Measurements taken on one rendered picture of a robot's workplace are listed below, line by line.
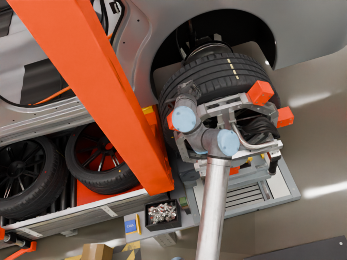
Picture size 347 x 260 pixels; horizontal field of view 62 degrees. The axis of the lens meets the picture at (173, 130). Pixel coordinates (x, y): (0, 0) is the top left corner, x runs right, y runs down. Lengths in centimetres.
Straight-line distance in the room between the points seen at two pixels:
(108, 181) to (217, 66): 109
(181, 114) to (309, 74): 214
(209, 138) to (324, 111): 186
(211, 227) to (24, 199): 154
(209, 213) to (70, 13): 78
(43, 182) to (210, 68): 145
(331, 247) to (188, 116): 126
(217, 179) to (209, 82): 52
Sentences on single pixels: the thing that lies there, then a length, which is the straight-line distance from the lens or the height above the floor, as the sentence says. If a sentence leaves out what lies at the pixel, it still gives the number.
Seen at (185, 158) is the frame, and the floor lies 77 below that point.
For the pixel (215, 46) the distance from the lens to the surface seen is 186.
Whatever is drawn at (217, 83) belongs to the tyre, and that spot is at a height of 118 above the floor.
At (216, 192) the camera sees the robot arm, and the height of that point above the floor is 121.
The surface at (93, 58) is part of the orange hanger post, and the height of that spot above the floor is 164.
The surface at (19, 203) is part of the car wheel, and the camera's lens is 234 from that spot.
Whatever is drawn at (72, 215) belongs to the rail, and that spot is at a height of 37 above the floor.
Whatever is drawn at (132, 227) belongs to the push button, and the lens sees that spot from 190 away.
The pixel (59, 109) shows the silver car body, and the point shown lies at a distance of 197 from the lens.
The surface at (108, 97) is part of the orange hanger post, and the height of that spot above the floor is 146.
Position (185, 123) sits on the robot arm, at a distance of 110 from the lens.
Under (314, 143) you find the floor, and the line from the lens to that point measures 262.
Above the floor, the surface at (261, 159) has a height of 15.
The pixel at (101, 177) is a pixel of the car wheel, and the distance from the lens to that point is 208.
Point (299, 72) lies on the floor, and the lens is 308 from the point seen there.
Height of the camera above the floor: 221
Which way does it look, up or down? 55 degrees down
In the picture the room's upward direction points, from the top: 20 degrees counter-clockwise
